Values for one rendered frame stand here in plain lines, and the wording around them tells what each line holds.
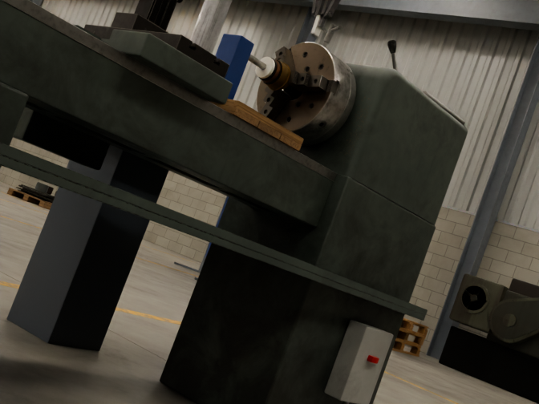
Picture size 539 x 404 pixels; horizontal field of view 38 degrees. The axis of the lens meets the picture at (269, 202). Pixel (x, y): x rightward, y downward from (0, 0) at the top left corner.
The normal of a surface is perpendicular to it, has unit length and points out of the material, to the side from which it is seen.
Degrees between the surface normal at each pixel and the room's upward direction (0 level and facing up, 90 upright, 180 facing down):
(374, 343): 90
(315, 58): 90
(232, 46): 90
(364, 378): 90
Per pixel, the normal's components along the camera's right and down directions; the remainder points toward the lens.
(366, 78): -0.62, -0.29
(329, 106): 0.59, 0.44
